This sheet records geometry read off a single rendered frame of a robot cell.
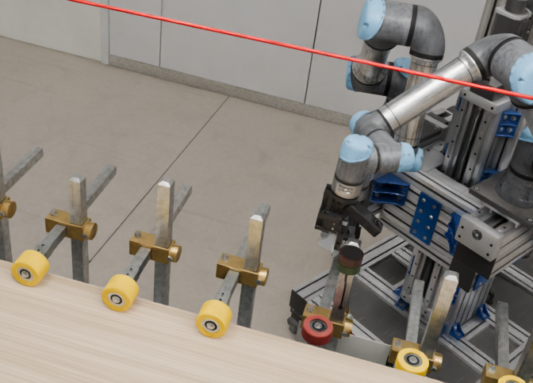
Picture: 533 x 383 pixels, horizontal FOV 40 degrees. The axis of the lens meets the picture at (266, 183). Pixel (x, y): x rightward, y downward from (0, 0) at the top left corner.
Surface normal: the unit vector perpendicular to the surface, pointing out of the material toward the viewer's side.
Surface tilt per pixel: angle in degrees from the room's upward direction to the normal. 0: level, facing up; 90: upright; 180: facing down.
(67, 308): 0
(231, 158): 0
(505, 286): 0
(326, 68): 90
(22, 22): 90
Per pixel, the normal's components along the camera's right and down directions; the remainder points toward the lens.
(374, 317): 0.11, -0.82
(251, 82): -0.31, 0.51
